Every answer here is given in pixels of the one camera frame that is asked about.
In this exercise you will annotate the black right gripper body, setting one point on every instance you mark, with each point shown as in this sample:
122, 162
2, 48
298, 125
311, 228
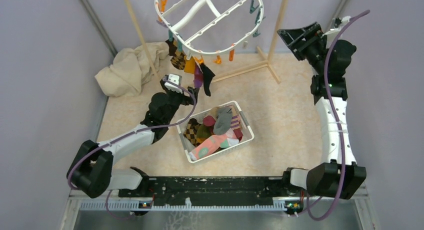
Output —
313, 50

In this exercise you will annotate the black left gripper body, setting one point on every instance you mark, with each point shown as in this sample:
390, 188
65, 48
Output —
176, 99

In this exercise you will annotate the olive green orange sock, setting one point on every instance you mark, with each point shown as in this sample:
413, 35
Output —
203, 133

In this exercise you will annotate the striped beige maroon sock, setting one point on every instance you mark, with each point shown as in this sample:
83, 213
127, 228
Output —
210, 119

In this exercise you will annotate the maroon purple sock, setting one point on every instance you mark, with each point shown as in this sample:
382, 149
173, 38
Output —
192, 67

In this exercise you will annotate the black sock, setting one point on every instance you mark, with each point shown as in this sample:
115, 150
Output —
208, 76

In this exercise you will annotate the grey sock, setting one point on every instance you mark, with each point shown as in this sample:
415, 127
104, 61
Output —
223, 120

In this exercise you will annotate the pink sock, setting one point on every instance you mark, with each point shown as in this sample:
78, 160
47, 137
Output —
212, 144

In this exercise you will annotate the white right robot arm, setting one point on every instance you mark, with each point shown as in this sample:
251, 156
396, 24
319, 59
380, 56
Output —
338, 171

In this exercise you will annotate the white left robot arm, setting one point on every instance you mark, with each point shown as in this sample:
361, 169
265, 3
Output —
92, 170

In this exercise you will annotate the white oval clip hanger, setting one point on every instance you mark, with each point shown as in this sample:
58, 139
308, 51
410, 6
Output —
210, 27

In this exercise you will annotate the thin brown argyle sock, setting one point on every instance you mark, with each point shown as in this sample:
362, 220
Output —
177, 56

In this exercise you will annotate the beige crumpled cloth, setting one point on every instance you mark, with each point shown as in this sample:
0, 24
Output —
131, 69

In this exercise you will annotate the white plastic basket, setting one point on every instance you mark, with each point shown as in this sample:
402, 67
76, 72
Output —
247, 131

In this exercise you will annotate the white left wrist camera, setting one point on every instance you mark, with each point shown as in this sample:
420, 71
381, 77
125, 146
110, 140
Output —
172, 82

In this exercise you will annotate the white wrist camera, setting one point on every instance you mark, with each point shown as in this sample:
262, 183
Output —
172, 82
335, 27

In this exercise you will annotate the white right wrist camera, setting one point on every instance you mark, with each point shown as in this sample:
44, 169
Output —
335, 27

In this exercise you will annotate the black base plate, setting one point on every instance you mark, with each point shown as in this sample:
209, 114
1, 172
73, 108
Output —
214, 191

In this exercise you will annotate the aluminium front rail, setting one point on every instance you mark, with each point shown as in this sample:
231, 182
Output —
114, 202

